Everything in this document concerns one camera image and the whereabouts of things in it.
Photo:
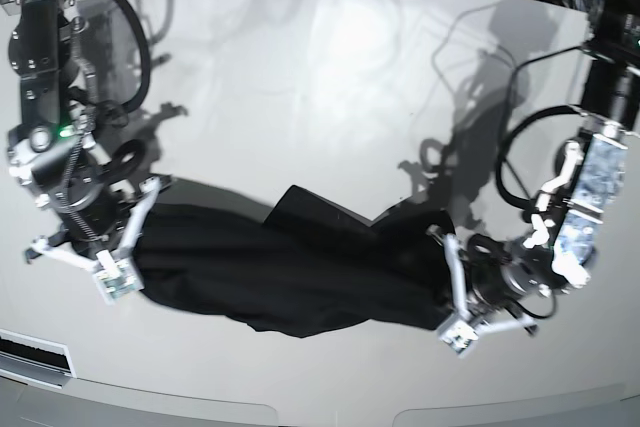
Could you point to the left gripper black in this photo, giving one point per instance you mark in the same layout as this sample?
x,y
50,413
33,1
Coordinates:
x,y
499,280

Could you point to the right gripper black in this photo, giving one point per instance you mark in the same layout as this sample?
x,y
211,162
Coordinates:
x,y
92,213

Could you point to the black t-shirt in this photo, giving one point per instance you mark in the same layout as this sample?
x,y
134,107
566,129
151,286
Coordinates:
x,y
310,267

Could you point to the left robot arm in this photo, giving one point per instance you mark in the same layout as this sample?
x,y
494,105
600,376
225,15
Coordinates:
x,y
566,213

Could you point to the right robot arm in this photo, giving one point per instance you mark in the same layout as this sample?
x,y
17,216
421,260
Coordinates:
x,y
62,116

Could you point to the white slotted table fixture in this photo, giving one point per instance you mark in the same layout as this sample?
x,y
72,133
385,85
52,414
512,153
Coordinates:
x,y
35,361

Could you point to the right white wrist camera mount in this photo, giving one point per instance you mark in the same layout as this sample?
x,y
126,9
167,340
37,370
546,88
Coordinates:
x,y
110,264

